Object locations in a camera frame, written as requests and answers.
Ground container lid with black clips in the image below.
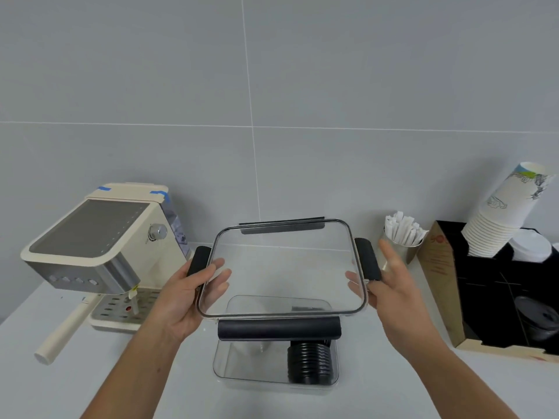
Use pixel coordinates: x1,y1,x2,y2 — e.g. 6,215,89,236
186,216,383,342

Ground person's left hand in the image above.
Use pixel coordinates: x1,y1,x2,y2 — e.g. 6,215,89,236
145,257,233,346

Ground cream espresso machine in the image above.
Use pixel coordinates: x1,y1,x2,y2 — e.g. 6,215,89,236
20,183,193,366

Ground black lids inside organizer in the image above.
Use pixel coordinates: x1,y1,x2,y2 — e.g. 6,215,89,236
514,295,559,343

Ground white lids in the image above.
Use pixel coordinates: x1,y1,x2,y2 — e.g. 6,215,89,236
508,229,553,263

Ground person's right hand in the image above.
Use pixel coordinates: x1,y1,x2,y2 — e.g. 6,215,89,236
345,239,450,368

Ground black cardboard cup organizer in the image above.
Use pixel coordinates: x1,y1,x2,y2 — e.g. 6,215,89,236
416,220,559,364

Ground stack of white paper cups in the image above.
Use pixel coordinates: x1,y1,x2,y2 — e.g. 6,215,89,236
461,161,556,259

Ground person's left forearm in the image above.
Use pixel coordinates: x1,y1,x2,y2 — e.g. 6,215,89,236
80,318,180,419

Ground clear plastic container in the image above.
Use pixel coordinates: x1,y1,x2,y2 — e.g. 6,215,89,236
213,294,341,391

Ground bundle of white wrapped straws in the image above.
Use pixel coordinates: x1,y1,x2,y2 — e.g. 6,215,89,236
384,211,430,248

